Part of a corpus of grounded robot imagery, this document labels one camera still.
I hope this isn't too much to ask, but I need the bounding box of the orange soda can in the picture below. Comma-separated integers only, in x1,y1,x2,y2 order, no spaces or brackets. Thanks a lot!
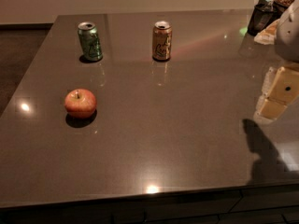
152,21,172,61

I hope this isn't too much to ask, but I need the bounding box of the green soda can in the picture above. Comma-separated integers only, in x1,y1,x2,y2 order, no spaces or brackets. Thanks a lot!
78,21,103,62

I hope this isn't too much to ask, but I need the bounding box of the red apple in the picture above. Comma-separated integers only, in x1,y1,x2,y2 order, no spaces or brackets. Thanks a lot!
64,89,97,119

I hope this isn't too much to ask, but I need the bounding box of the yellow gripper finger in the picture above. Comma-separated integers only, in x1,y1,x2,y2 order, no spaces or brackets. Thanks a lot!
256,66,299,120

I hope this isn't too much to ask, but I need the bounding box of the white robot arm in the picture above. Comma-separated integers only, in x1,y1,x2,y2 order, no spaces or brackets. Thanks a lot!
254,0,299,123

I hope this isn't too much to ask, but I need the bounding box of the black mesh cup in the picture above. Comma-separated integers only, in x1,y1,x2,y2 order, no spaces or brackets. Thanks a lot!
248,4,277,35

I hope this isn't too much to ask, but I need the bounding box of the snack bag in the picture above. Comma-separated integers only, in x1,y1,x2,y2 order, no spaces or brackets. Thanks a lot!
254,20,279,45

